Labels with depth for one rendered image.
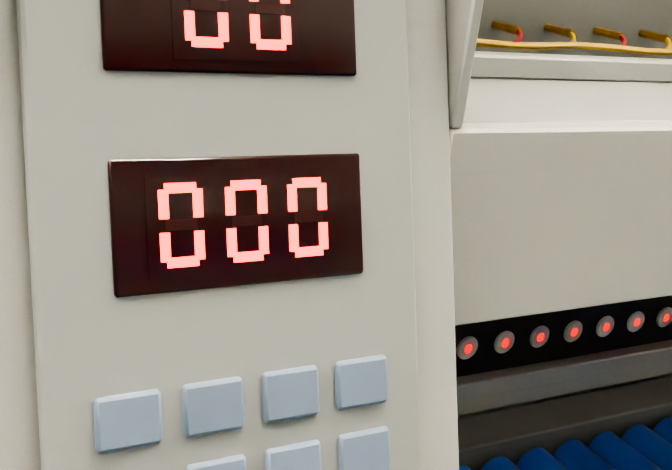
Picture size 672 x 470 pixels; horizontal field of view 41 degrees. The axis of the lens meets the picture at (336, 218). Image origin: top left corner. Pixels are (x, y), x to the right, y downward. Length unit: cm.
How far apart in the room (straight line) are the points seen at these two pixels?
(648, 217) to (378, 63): 9
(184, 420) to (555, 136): 10
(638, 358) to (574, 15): 22
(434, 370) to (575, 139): 6
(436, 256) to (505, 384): 24
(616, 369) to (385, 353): 30
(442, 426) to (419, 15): 8
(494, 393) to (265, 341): 27
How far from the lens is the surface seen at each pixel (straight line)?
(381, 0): 17
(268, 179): 16
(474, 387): 41
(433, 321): 18
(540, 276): 21
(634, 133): 22
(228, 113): 16
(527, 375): 43
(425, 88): 18
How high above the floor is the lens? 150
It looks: 3 degrees down
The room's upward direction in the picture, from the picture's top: 2 degrees counter-clockwise
